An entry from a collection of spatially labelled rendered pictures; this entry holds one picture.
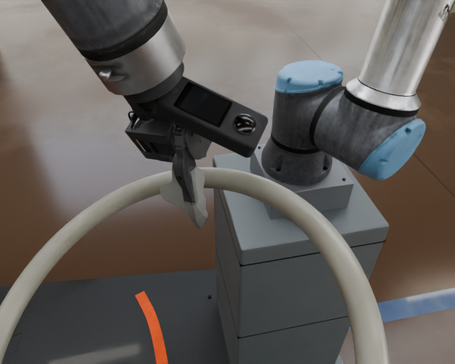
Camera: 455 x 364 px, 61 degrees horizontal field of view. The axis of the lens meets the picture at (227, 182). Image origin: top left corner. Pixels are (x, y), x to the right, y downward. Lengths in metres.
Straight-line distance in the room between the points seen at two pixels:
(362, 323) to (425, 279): 1.77
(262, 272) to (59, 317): 1.15
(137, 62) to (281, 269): 0.79
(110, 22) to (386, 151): 0.59
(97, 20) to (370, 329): 0.36
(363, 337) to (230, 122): 0.24
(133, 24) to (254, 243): 0.71
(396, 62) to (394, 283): 1.45
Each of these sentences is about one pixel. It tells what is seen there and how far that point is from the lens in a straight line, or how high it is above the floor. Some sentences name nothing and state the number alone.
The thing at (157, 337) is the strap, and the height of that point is 0.02.
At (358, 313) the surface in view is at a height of 1.25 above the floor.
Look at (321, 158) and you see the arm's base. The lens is 0.99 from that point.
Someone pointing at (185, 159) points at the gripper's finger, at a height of 1.32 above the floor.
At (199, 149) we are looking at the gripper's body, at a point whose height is 1.32.
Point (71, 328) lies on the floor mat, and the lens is 1.91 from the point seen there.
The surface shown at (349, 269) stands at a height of 1.26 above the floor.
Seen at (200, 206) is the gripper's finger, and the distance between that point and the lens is 0.47.
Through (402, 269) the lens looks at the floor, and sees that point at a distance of 2.16.
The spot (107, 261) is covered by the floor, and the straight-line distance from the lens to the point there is 2.09.
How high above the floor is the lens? 1.58
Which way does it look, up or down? 40 degrees down
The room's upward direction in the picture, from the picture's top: straight up
